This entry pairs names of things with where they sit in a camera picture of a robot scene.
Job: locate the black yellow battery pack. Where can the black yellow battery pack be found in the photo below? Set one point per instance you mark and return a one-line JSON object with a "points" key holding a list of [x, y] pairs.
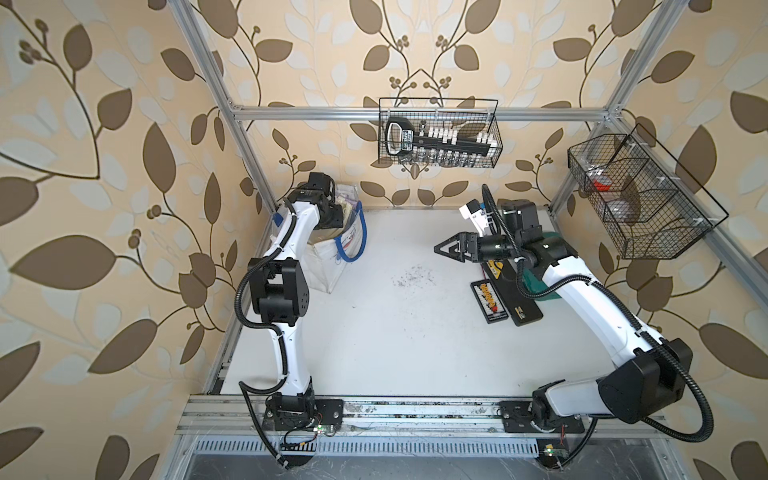
{"points": [[502, 276]]}

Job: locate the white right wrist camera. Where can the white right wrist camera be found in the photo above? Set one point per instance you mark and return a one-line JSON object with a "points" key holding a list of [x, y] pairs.
{"points": [[475, 213]]}

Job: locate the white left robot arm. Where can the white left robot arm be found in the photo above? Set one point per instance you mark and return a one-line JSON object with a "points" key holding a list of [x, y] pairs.
{"points": [[274, 295]]}

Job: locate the right wall wire basket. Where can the right wall wire basket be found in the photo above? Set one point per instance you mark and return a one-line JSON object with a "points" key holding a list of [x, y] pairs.
{"points": [[658, 207]]}

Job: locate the black screwdriver bit case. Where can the black screwdriver bit case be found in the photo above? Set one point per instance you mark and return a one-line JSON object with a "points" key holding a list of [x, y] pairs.
{"points": [[489, 301]]}

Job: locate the back wall wire basket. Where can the back wall wire basket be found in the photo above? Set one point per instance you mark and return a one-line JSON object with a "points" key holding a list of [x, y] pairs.
{"points": [[469, 116]]}

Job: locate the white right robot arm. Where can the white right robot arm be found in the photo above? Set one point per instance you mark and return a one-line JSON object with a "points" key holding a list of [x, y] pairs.
{"points": [[650, 372]]}

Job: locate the wall wire basket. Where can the wall wire basket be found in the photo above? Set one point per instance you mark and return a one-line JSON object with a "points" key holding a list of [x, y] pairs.
{"points": [[658, 207], [469, 116]]}

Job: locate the cream yellow pouch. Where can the cream yellow pouch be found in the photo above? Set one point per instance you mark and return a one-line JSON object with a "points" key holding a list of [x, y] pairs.
{"points": [[347, 197]]}

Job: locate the red item in basket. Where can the red item in basket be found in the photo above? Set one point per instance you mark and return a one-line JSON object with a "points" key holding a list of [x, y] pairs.
{"points": [[599, 180]]}

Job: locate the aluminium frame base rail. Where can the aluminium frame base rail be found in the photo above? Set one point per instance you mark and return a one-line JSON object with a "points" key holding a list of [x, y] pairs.
{"points": [[410, 427]]}

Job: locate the black socket tool set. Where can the black socket tool set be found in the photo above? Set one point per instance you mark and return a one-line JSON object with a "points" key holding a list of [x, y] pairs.
{"points": [[402, 138]]}

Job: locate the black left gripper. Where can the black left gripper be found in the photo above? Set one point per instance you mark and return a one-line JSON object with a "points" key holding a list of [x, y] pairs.
{"points": [[336, 217]]}

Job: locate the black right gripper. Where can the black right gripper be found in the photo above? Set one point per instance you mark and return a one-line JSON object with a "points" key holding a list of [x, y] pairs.
{"points": [[463, 239]]}

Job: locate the green plastic tool case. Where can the green plastic tool case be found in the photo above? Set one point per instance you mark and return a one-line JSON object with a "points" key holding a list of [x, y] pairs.
{"points": [[532, 288]]}

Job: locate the white canvas tote bag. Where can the white canvas tote bag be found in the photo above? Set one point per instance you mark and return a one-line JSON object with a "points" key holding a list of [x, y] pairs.
{"points": [[323, 254]]}

